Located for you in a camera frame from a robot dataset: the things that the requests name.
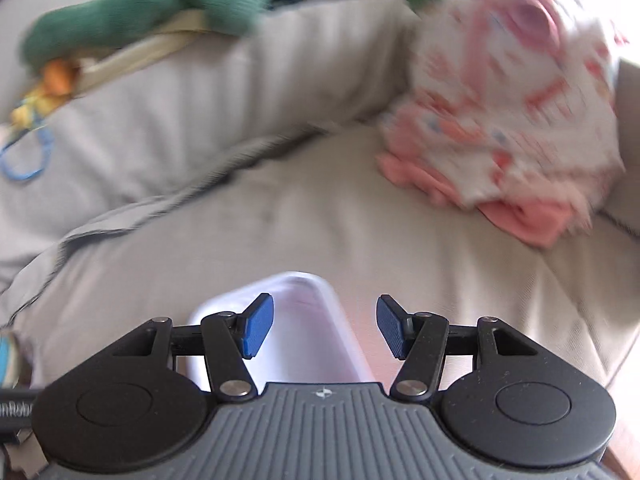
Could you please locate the pink printed white cloth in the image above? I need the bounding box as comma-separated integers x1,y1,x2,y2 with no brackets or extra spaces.
379,0,627,212

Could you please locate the blue bowl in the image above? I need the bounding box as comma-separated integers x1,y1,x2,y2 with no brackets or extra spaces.
0,335,22,389

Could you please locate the beige strap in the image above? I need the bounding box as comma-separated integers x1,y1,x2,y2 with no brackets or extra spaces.
74,10,213,97

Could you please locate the green knitted cloth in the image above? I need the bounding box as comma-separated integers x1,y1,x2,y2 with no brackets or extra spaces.
20,0,287,69

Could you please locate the white foam tray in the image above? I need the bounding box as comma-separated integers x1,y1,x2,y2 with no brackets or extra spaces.
187,271,376,394

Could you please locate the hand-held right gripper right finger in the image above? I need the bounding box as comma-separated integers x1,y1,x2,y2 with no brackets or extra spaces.
375,294,539,404

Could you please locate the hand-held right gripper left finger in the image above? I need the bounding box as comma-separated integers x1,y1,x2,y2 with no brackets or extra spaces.
112,292,277,404

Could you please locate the plain pink cloth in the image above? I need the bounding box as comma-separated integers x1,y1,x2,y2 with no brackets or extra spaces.
376,152,572,249

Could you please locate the blue elastic band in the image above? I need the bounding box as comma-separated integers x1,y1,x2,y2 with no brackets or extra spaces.
0,127,54,181

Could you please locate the yellow orange plush toy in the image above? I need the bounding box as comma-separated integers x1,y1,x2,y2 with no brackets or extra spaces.
9,57,82,129

